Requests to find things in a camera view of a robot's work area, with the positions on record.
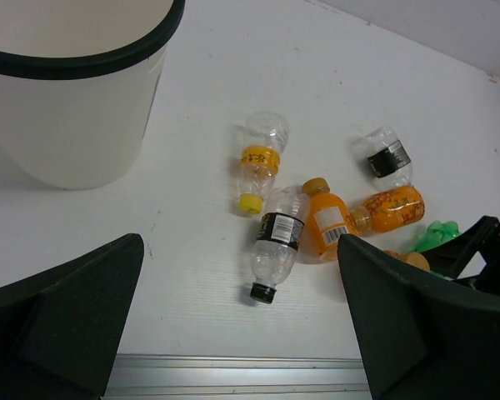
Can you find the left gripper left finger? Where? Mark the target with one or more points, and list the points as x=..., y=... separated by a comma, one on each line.
x=60, y=329

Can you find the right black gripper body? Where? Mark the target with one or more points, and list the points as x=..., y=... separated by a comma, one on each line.
x=482, y=238

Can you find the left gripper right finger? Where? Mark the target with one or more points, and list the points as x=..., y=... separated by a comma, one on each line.
x=420, y=336

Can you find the green plastic bottle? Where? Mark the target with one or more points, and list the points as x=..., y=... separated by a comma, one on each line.
x=433, y=246

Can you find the orange juice bottle front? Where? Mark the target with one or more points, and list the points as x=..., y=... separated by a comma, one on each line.
x=415, y=259

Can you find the clear bottle black label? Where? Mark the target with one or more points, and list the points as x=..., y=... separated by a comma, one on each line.
x=275, y=249
x=383, y=159

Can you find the white bin with black rim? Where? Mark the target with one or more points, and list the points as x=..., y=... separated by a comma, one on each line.
x=77, y=84

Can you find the orange juice bottle floral label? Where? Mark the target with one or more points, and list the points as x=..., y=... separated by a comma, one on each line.
x=389, y=210

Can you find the orange juice bottle barcode label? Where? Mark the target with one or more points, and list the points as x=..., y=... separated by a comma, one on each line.
x=328, y=220

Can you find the clear bottle black label front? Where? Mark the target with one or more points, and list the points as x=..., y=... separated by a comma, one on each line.
x=275, y=249

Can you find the clear bottle yellow label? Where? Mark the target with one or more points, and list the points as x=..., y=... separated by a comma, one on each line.
x=263, y=139

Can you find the aluminium front rail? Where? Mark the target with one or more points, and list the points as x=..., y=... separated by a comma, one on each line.
x=194, y=377

